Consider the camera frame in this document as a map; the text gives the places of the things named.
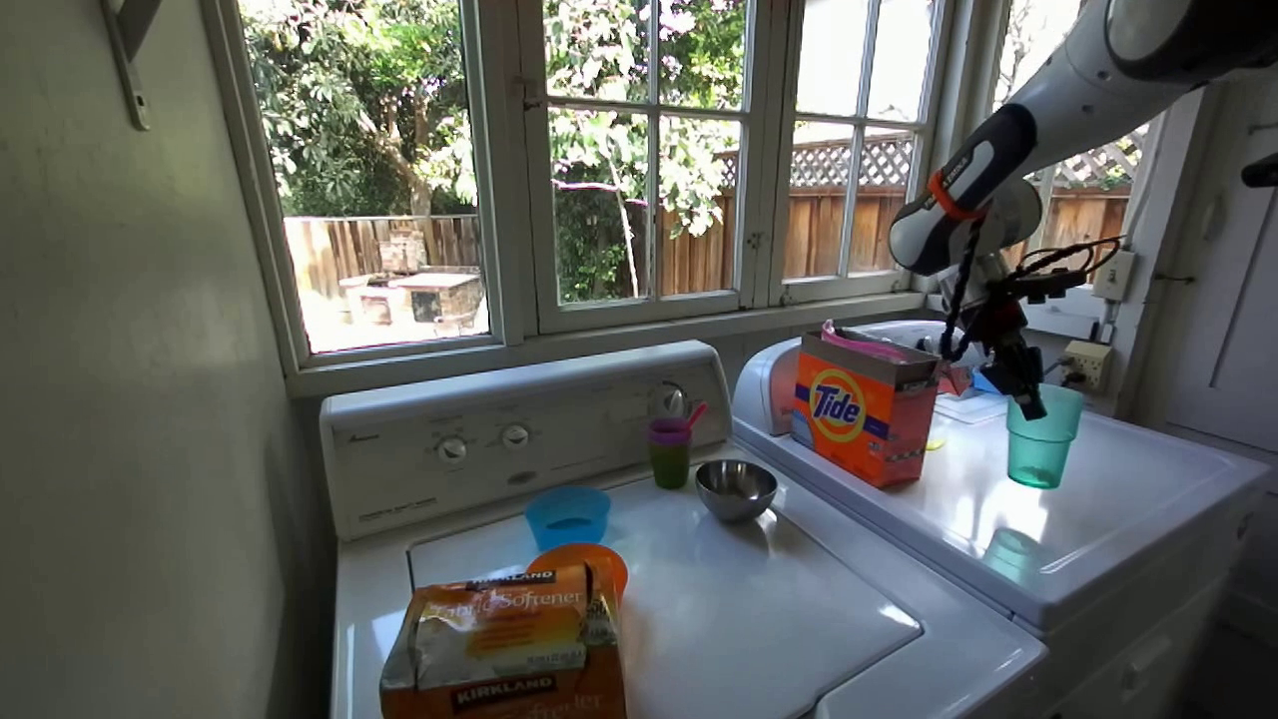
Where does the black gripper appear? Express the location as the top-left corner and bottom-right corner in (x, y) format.
(946, 237), (1118, 394)

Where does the teal translucent plastic cup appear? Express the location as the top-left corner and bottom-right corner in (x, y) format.
(1005, 385), (1082, 492)

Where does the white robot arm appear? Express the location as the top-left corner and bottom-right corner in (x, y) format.
(889, 0), (1278, 403)

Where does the green sippy cup purple lid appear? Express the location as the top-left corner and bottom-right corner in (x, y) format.
(647, 387), (700, 492)

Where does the white washing machine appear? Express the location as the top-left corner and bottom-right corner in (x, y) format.
(319, 341), (1046, 719)

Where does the orange Tide detergent box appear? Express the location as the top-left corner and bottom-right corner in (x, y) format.
(791, 330), (940, 492)

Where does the white dryer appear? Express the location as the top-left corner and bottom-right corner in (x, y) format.
(735, 341), (1270, 719)

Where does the small steel bowl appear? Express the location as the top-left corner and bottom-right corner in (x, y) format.
(695, 459), (777, 524)

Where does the orange plastic bowl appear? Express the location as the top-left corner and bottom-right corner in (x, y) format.
(531, 544), (627, 603)

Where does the blue plastic bowl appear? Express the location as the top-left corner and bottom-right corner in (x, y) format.
(523, 488), (611, 550)

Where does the orange dryer sheet box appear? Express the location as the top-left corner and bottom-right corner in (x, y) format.
(381, 562), (627, 719)

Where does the white framed window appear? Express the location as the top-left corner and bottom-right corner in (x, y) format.
(221, 0), (1102, 387)

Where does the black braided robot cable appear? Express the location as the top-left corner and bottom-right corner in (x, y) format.
(933, 197), (990, 366)

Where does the metal wall bracket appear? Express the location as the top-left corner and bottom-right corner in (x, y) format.
(101, 0), (165, 130)

